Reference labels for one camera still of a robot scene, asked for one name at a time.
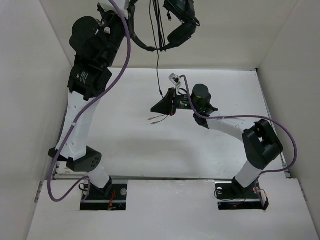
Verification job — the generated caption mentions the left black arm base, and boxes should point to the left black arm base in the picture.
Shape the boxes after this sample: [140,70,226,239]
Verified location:
[78,182,128,211]

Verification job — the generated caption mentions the purple cable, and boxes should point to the purple cable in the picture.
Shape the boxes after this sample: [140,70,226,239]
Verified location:
[46,0,132,202]
[179,74,298,176]

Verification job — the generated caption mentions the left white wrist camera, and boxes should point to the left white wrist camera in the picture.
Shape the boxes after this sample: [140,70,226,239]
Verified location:
[98,0,130,20]

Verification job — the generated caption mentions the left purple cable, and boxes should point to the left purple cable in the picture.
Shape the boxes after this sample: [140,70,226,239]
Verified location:
[46,0,132,202]

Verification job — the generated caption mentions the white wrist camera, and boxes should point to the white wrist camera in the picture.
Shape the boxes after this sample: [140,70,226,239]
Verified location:
[168,73,181,93]
[98,0,130,20]

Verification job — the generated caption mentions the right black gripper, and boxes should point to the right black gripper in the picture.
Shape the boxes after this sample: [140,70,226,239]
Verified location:
[151,87,200,116]

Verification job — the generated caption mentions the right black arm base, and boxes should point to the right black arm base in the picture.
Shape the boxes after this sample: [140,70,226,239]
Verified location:
[214,181,270,211]

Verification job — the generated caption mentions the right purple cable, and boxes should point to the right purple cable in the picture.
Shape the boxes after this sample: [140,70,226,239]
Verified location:
[179,74,298,176]

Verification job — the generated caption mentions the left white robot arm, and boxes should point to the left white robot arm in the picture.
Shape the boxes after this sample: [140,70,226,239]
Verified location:
[49,0,130,199]

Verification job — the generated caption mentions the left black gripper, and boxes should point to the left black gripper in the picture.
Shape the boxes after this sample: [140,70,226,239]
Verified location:
[97,2,137,68]

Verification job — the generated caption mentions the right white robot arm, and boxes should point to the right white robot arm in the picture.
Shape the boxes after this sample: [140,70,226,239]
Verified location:
[150,84,283,197]

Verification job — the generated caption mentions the black headphones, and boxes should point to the black headphones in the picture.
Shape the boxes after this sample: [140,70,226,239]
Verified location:
[129,0,201,53]

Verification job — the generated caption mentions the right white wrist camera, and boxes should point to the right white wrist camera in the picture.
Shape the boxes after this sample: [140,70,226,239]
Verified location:
[168,73,181,93]

